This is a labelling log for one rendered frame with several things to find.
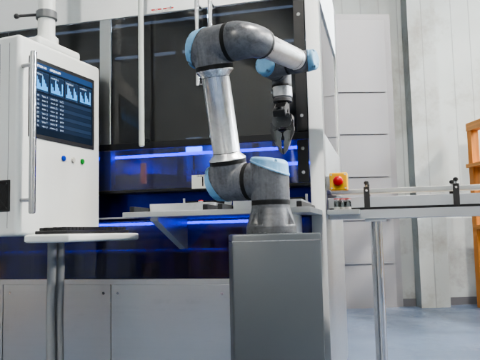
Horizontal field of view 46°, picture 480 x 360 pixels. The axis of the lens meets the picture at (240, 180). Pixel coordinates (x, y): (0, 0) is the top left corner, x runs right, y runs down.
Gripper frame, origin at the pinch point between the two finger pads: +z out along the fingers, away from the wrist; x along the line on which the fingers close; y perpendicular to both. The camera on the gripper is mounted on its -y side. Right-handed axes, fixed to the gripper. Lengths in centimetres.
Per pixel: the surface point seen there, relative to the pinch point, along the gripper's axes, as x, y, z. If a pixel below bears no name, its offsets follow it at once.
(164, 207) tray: 48, 2, 20
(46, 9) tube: 96, -6, -63
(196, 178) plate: 43, 27, 6
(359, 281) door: -9, 397, 83
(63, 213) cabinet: 89, -3, 21
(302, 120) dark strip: -4.0, 27.9, -16.4
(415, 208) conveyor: -48, 38, 22
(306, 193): -3.7, 35.7, 13.8
